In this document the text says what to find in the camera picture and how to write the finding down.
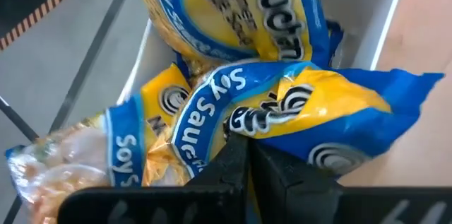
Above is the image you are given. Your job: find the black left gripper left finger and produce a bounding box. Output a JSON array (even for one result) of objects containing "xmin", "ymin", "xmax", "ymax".
[{"xmin": 58, "ymin": 134, "xmax": 250, "ymax": 224}]

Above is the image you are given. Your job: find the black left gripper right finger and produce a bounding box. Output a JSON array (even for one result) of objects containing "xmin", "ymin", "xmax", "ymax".
[{"xmin": 250, "ymin": 139, "xmax": 452, "ymax": 224}]

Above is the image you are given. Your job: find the white plastic bin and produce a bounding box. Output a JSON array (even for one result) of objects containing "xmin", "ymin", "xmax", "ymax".
[{"xmin": 116, "ymin": 0, "xmax": 408, "ymax": 186}]

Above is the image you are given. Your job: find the blue Maruchan soy sauce packet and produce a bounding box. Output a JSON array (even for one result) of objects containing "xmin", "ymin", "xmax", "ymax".
[
  {"xmin": 5, "ymin": 61, "xmax": 194, "ymax": 224},
  {"xmin": 171, "ymin": 60, "xmax": 445, "ymax": 182},
  {"xmin": 129, "ymin": 0, "xmax": 345, "ymax": 76}
]

